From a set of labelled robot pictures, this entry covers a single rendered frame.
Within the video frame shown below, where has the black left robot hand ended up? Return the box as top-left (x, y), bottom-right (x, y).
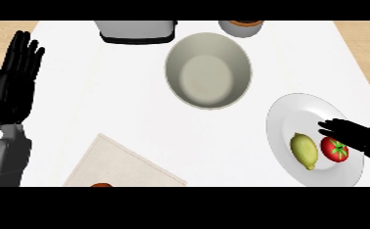
top-left (0, 29), bottom-right (46, 126)

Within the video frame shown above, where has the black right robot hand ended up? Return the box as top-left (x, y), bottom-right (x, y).
top-left (317, 117), bottom-right (370, 159)

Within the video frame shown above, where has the red tomato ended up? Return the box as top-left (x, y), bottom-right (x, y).
top-left (320, 136), bottom-right (350, 163)

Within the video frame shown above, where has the white plate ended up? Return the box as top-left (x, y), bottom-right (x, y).
top-left (264, 92), bottom-right (366, 188)

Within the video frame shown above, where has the beige bowl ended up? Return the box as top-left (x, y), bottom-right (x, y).
top-left (164, 31), bottom-right (255, 111)

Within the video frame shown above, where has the yellow lemon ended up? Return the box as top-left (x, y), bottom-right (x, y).
top-left (289, 132), bottom-right (322, 171)

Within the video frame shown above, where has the grey appliance with black base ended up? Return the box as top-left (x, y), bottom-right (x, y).
top-left (93, 21), bottom-right (180, 46)

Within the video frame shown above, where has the beige placemat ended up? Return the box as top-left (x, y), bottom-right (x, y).
top-left (62, 132), bottom-right (189, 188)

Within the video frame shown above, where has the grey cup with brown contents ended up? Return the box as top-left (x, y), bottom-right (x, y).
top-left (217, 21), bottom-right (266, 39)

